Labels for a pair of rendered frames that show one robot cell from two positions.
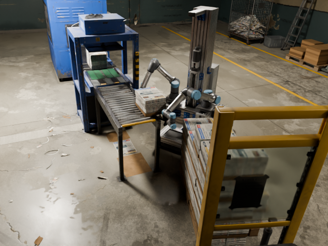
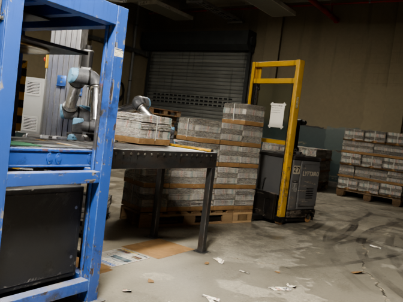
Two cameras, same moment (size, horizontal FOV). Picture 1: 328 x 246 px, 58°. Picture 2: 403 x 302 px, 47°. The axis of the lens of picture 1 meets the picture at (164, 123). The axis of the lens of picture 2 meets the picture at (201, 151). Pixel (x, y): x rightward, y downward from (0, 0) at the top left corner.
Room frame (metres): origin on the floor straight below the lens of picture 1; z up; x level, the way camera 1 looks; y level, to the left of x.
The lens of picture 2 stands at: (4.93, 3.61, 0.99)
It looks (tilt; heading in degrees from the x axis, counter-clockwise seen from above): 3 degrees down; 239
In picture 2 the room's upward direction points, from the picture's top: 7 degrees clockwise
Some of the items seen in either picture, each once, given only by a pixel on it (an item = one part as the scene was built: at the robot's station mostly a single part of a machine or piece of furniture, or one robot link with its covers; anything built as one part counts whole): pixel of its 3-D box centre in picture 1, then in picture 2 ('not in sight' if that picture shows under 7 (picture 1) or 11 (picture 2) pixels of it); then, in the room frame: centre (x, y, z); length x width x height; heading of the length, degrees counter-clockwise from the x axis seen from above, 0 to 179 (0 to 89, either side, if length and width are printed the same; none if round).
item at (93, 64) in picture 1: (96, 58); not in sight; (5.12, 1.26, 0.93); 0.38 x 0.30 x 0.26; 25
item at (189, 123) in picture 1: (205, 173); (182, 181); (2.67, -0.51, 0.42); 1.17 x 0.39 x 0.83; 8
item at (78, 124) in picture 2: not in sight; (80, 126); (4.01, 0.33, 0.89); 0.11 x 0.08 x 0.11; 174
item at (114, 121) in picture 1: (106, 108); (161, 159); (3.57, 0.80, 0.74); 1.34 x 0.05 x 0.12; 25
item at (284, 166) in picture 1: (261, 186); (272, 110); (1.50, -0.67, 1.28); 0.57 x 0.01 x 0.65; 98
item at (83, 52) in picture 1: (91, 59); not in sight; (5.62, 1.50, 0.75); 1.53 x 0.64 x 0.10; 25
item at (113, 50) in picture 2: (82, 88); (102, 156); (4.14, 1.28, 0.77); 0.09 x 0.09 x 1.55; 25
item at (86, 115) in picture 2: (174, 86); (84, 113); (3.86, -0.13, 0.98); 0.13 x 0.12 x 0.14; 174
